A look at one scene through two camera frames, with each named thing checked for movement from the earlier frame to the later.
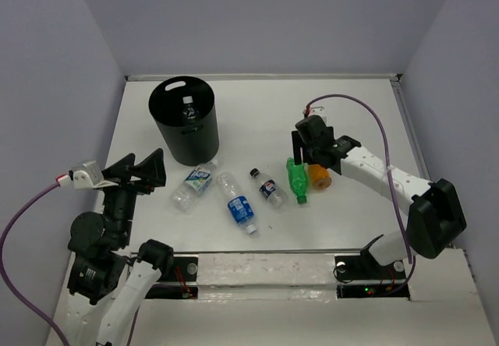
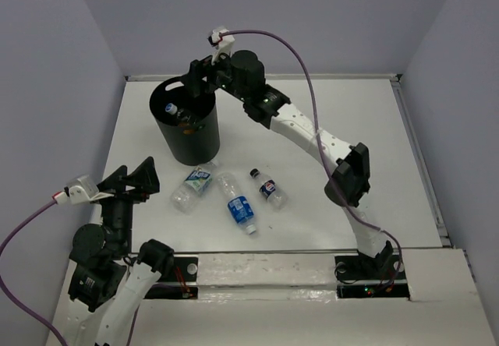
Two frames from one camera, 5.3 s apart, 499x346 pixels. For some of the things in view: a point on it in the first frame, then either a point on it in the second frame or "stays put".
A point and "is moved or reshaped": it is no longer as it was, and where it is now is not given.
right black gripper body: x=308 y=153 -> x=218 y=75
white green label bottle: x=196 y=183 stays put
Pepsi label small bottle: x=269 y=188 stays put
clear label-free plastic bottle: x=189 y=110 is moved or reshaped
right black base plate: x=363 y=277 stays put
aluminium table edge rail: x=269 y=76 stays put
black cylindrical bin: x=185 y=108 stays put
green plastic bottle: x=299 y=178 -> x=171 y=108
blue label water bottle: x=239 y=206 stays put
